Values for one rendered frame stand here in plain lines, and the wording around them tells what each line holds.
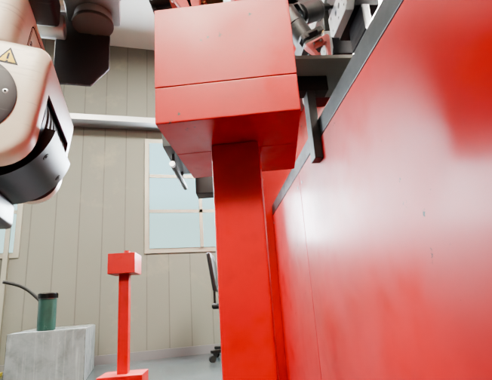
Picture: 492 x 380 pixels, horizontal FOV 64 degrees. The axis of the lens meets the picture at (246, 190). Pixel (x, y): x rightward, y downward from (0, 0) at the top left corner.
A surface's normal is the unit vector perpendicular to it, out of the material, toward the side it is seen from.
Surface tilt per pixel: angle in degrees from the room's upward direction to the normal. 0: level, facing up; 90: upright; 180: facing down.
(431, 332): 90
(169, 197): 90
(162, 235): 90
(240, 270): 90
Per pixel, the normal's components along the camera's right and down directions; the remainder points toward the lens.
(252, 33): -0.08, -0.27
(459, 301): -1.00, 0.05
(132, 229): 0.26, -0.28
